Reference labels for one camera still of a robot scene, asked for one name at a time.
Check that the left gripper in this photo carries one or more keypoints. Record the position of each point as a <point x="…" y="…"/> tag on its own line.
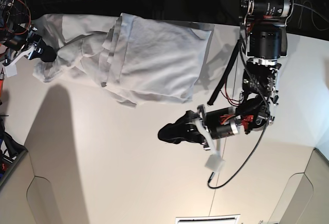
<point x="219" y="123"/>

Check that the white t-shirt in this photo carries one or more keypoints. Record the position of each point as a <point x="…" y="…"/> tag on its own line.
<point x="135" y="60"/>

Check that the orange handled screwdriver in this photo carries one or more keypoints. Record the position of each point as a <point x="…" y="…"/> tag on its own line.
<point x="2" y="77"/>

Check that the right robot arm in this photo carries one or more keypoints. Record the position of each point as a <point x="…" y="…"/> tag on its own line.
<point x="15" y="19"/>

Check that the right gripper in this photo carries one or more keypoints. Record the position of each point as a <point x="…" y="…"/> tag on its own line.
<point x="30" y="44"/>

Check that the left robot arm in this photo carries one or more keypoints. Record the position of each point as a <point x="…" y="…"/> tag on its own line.
<point x="262" y="42"/>

